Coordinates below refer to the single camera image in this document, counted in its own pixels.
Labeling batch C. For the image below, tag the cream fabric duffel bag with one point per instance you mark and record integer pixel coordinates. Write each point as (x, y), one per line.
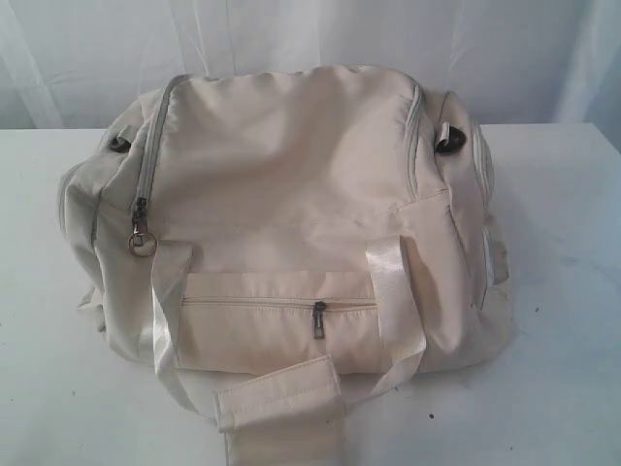
(292, 228)

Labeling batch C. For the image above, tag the white backdrop curtain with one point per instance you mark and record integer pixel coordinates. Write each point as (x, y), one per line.
(70, 64)

